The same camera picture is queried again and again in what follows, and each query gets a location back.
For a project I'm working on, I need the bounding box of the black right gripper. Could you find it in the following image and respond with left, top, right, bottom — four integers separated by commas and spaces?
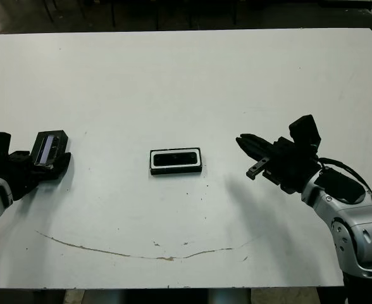
235, 133, 320, 195

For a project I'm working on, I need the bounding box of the grey robot right leg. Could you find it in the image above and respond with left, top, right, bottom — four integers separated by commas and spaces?
209, 289, 252, 304

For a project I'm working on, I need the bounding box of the black box with white insert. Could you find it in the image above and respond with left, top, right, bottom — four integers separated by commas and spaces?
148, 146, 204, 177

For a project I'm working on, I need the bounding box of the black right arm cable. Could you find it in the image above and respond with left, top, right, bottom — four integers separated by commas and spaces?
316, 156, 372, 194

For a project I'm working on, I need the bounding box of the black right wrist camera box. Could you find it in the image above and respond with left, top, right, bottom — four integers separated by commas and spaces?
288, 114, 322, 150

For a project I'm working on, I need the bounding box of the slim black bar camera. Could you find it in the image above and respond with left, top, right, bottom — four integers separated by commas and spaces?
152, 152, 199, 167

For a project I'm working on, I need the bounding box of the black box lid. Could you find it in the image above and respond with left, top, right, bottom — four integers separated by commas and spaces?
30, 129, 70, 168

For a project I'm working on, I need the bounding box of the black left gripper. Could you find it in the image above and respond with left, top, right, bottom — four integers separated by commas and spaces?
0, 150, 72, 201

